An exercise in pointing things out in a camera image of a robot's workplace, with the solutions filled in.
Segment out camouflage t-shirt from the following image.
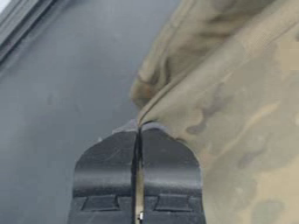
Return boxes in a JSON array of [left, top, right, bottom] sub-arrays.
[[130, 0, 299, 224]]

